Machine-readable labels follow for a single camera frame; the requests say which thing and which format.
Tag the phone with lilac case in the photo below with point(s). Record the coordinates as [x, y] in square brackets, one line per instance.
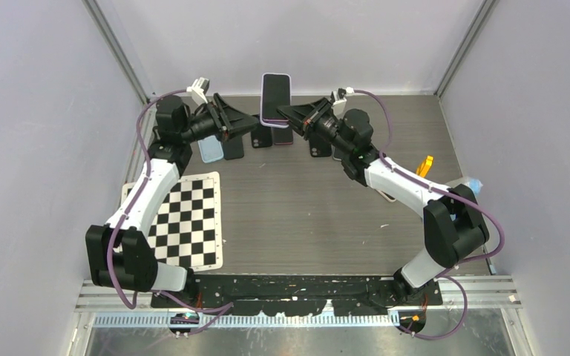
[275, 92]

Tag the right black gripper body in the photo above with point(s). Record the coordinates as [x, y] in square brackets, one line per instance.
[312, 128]

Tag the phone with pink case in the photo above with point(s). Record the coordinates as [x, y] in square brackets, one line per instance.
[388, 197]

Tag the yellow plastic tool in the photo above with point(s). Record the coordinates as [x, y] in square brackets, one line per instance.
[425, 166]

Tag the checkerboard calibration mat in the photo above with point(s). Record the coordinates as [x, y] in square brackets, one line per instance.
[187, 230]

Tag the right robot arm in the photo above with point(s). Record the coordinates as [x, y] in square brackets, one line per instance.
[453, 226]

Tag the light blue case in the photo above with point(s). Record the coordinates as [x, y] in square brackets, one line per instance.
[211, 149]

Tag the blue plastic bag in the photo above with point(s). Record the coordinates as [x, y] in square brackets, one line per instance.
[474, 184]

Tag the bare phone silver edge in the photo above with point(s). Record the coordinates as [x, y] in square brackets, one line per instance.
[337, 154]

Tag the black camera-hole case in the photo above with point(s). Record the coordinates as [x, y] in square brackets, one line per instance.
[261, 137]

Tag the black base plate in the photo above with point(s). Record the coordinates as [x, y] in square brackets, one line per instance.
[300, 295]

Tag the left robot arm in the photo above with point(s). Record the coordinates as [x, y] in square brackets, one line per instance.
[118, 251]

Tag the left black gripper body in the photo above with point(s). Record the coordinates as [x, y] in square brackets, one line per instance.
[217, 119]

